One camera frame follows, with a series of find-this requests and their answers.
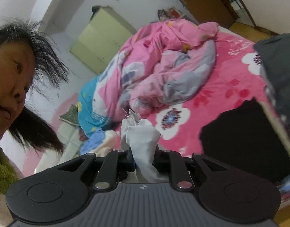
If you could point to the white shirt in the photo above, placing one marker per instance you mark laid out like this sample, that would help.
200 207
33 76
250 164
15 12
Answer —
140 136

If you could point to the folded grey clothes stack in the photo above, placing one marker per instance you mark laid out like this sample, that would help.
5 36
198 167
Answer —
274 54

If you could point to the pink floral bed sheet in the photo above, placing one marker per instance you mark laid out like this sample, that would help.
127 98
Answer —
234 79

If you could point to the cream sweater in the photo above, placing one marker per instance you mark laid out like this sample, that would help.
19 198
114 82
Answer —
108 144

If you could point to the maroon garment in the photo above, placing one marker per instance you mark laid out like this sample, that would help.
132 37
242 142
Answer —
81 135

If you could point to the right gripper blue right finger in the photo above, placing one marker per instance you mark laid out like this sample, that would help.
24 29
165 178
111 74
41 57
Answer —
161 160

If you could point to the pink grey blue duvet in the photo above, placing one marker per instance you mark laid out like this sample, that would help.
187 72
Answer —
164 63

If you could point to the blue garment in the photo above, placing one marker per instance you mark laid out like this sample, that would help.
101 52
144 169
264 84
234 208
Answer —
95 140

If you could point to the folded black garment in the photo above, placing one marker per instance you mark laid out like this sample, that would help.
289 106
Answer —
244 138

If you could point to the dark green cushion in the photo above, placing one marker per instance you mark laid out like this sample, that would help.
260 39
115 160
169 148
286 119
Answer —
71 116

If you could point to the green sleeve forearm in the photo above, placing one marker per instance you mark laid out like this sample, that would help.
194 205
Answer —
9 174

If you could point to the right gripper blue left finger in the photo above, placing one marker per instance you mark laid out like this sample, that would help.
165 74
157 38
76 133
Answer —
126 160

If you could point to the brown wooden door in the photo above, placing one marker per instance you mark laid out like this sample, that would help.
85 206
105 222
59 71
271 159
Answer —
219 11

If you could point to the cream padded headboard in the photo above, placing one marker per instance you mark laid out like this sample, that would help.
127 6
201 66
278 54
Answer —
69 136

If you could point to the person head black hair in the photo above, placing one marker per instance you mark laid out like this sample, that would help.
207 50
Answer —
26 55

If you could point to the pale green wardrobe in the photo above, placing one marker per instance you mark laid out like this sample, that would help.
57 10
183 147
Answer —
102 38

